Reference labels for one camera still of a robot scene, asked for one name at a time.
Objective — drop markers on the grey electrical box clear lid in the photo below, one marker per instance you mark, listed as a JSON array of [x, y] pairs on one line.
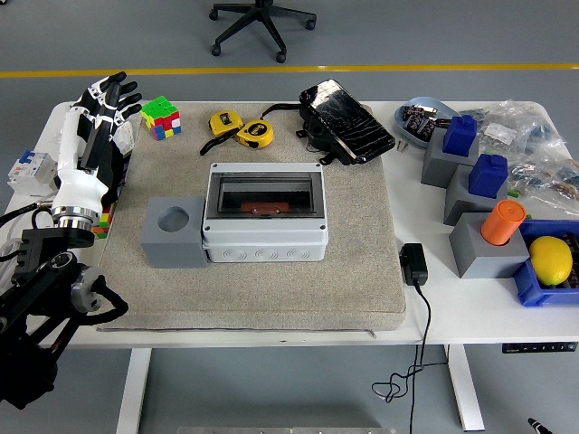
[[271, 248]]

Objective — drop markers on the white desk leg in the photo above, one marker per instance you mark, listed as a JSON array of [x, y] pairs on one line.
[[133, 393], [466, 389]]

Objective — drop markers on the grey-brown mat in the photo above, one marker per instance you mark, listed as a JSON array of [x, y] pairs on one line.
[[294, 294]]

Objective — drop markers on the large colourful puzzle cube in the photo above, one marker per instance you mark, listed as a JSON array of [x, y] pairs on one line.
[[161, 115]]

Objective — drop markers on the black desk control panel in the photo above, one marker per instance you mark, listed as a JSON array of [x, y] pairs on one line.
[[538, 347]]

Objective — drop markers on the blue plastic bin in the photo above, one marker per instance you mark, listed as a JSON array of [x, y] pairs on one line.
[[538, 294]]

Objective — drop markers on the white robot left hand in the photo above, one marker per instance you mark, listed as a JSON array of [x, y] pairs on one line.
[[72, 153]]

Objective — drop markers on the small green plastic piece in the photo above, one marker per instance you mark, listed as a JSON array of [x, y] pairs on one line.
[[512, 193]]

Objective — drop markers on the blue plastic block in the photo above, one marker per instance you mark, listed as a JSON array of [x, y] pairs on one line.
[[459, 135], [486, 178]]

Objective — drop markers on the light blue bowl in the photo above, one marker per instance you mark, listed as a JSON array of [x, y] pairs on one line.
[[434, 103]]

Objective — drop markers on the clear bag of components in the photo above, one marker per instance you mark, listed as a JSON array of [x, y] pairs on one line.
[[497, 133], [543, 174]]

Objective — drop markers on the small colourful puzzle cube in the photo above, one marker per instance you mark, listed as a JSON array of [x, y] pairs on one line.
[[105, 221]]

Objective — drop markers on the dark printed packet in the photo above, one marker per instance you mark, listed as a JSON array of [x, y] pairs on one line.
[[411, 116], [429, 126]]

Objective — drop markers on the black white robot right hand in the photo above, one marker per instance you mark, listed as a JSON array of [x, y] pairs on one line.
[[537, 426]]

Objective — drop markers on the yellow tape measure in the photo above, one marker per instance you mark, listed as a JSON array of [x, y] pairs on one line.
[[258, 131], [224, 122]]

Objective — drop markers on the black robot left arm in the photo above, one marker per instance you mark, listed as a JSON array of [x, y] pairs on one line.
[[40, 289]]

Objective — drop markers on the clear bag with white labels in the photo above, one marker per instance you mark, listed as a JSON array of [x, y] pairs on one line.
[[126, 141]]

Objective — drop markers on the white circuit breaker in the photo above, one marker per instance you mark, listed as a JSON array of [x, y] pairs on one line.
[[27, 174]]

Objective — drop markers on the black cloth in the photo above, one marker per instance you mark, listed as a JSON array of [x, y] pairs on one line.
[[118, 176]]

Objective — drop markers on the grey block holder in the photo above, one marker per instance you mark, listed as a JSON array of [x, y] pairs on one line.
[[459, 203], [475, 257], [436, 167], [172, 248]]

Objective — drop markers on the yellow lemon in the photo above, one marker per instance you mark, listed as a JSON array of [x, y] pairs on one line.
[[549, 260]]

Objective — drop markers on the black power adapter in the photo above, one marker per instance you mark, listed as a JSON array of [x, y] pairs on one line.
[[414, 264]]

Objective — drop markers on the black office chair base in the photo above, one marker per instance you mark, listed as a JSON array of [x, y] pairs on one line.
[[260, 22]]

